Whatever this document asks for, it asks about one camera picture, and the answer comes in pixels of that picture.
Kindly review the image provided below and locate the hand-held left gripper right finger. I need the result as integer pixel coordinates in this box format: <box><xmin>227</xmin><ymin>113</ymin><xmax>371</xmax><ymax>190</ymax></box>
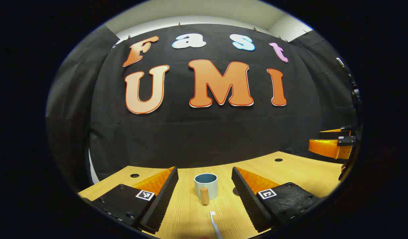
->
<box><xmin>231</xmin><ymin>166</ymin><xmax>320</xmax><ymax>233</ymax></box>

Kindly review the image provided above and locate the black backdrop cloth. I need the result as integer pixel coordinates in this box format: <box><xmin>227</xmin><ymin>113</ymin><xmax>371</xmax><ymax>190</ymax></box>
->
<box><xmin>46</xmin><ymin>23</ymin><xmax>360</xmax><ymax>186</ymax></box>

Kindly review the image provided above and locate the wooden desktop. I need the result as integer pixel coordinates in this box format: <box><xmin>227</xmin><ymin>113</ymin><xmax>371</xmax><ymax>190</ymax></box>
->
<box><xmin>77</xmin><ymin>151</ymin><xmax>344</xmax><ymax>239</ymax></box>

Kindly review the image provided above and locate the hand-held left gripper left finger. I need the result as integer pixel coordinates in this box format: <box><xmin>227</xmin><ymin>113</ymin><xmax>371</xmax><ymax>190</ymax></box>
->
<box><xmin>91</xmin><ymin>166</ymin><xmax>179</xmax><ymax>234</ymax></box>

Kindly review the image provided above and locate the white toothbrush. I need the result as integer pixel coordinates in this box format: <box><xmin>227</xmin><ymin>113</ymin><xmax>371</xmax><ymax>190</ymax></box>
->
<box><xmin>209</xmin><ymin>211</ymin><xmax>223</xmax><ymax>239</ymax></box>

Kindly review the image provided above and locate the blue cup with wooden handle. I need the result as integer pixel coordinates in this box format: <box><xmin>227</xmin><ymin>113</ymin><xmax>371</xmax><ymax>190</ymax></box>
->
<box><xmin>194</xmin><ymin>173</ymin><xmax>218</xmax><ymax>205</ymax></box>

